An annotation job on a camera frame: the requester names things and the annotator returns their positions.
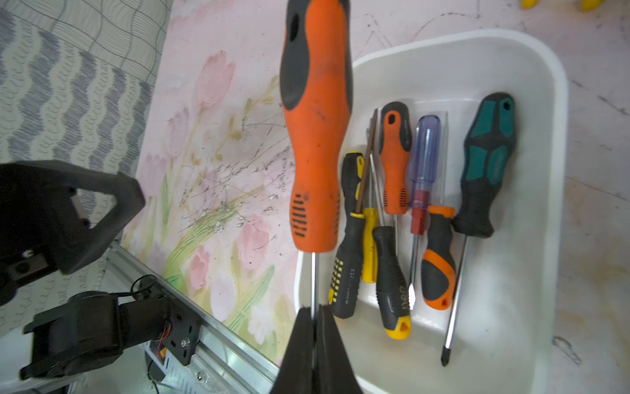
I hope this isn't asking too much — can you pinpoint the black yellow deli screwdriver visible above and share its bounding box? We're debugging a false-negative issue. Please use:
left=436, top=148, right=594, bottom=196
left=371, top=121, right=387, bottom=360
left=370, top=131, right=412, bottom=341

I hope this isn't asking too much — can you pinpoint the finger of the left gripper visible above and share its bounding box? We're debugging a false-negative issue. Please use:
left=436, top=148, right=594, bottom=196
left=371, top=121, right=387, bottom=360
left=1, top=160, right=145, bottom=305

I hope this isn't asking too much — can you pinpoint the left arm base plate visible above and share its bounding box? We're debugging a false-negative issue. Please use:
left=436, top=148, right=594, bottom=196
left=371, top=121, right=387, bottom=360
left=19, top=275, right=202, bottom=381

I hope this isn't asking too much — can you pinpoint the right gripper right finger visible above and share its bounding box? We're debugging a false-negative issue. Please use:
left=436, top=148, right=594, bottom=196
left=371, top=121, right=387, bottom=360
left=316, top=305, right=363, bottom=394

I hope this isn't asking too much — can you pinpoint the yellow slim screwdriver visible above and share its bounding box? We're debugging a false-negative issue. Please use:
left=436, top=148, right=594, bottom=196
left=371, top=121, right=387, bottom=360
left=362, top=208, right=379, bottom=283

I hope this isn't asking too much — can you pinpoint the medium orange black screwdriver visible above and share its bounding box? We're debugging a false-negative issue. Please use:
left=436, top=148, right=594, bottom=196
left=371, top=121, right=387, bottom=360
left=378, top=101, right=412, bottom=228

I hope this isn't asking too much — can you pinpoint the clear purple screwdriver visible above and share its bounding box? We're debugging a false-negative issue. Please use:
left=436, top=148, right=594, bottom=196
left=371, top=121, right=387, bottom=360
left=409, top=114, right=441, bottom=310

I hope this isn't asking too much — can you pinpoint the green black screwdriver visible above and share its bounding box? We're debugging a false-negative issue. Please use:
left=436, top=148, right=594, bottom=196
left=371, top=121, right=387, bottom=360
left=441, top=92, right=516, bottom=367

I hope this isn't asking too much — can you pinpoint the large orange black screwdriver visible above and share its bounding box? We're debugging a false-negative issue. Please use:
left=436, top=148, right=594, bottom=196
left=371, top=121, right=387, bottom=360
left=280, top=0, right=353, bottom=319

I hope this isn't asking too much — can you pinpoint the black yellow large screwdriver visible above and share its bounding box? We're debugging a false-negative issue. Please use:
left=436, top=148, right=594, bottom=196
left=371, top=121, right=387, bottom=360
left=341, top=151, right=364, bottom=215

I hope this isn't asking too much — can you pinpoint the small orange black screwdriver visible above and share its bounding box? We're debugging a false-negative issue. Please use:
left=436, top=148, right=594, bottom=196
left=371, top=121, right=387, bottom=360
left=420, top=110, right=457, bottom=311

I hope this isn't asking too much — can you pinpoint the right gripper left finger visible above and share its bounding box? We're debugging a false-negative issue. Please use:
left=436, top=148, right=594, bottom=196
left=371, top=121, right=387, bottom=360
left=270, top=307, right=315, bottom=394

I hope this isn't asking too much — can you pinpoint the black yellow dotted screwdriver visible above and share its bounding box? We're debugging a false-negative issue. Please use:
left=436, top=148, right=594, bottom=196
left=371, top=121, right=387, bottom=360
left=328, top=109, right=378, bottom=319

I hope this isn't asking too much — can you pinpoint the aluminium mounting rail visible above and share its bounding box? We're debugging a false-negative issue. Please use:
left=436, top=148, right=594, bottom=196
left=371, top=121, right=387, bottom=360
left=157, top=278, right=279, bottom=393

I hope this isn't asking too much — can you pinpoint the white plastic storage box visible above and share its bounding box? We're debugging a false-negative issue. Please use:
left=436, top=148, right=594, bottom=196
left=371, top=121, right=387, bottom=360
left=294, top=28, right=569, bottom=394

